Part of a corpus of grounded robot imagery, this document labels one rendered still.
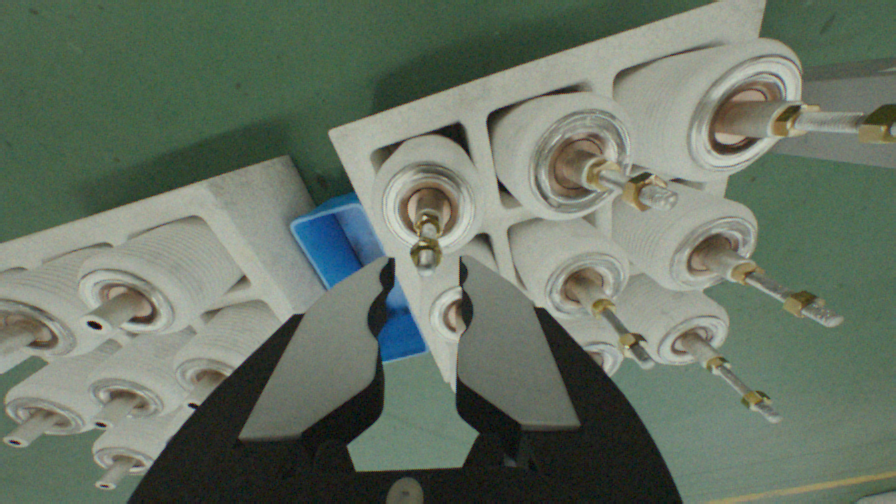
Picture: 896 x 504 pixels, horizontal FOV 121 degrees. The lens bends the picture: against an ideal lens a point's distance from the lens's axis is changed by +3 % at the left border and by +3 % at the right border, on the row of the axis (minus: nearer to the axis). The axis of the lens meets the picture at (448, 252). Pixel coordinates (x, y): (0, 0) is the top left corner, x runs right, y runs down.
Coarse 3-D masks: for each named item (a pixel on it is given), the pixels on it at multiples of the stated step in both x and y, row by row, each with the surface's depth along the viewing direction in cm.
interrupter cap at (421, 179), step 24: (408, 168) 19; (432, 168) 19; (384, 192) 20; (408, 192) 20; (432, 192) 20; (456, 192) 20; (384, 216) 21; (408, 216) 21; (456, 216) 21; (408, 240) 22; (456, 240) 22
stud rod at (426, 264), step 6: (426, 228) 17; (432, 228) 17; (426, 234) 16; (432, 234) 16; (420, 252) 14; (426, 252) 14; (432, 252) 14; (420, 258) 13; (426, 258) 13; (432, 258) 13; (420, 264) 13; (426, 264) 13; (432, 264) 13; (420, 270) 13; (426, 270) 13; (432, 270) 13; (426, 276) 13
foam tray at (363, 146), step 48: (576, 48) 22; (624, 48) 22; (672, 48) 22; (432, 96) 24; (480, 96) 24; (528, 96) 24; (336, 144) 25; (384, 144) 25; (480, 144) 26; (720, 192) 29; (384, 240) 30; (432, 336) 38
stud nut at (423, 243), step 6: (420, 240) 14; (426, 240) 14; (432, 240) 14; (438, 240) 14; (414, 246) 14; (420, 246) 14; (426, 246) 14; (432, 246) 14; (438, 246) 14; (414, 252) 14; (438, 252) 14; (414, 258) 14; (438, 258) 14; (414, 264) 14; (438, 264) 14
